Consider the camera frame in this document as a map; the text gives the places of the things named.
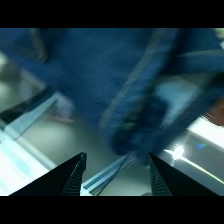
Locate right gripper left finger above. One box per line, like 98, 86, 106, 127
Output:
9, 151, 88, 197

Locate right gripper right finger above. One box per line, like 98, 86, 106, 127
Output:
148, 152, 218, 197

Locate dark blue jeans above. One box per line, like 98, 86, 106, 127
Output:
0, 27, 224, 165

